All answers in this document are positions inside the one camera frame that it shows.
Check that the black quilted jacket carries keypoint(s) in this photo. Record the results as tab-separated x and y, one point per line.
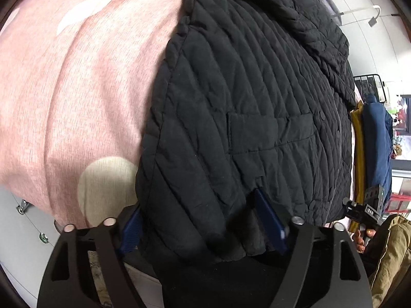
240	102

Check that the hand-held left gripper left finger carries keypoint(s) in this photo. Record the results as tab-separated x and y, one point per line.
131	234

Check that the dark cloth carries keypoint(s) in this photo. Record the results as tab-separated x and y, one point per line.
218	282

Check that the person's khaki clothing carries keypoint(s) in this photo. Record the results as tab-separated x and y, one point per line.
391	263

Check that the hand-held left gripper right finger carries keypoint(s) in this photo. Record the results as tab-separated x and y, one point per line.
273	221

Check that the navy folded garment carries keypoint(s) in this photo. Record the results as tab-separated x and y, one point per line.
377	150

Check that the yellow folded garment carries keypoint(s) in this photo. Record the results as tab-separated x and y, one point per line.
358	154

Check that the pink polka dot blanket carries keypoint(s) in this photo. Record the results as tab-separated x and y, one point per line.
80	86

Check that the white gooseneck lamp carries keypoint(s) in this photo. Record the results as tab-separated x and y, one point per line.
356	12

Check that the grey patterned rug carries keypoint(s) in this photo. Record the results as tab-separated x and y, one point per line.
98	276

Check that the person's right hand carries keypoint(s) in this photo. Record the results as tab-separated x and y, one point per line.
361	239

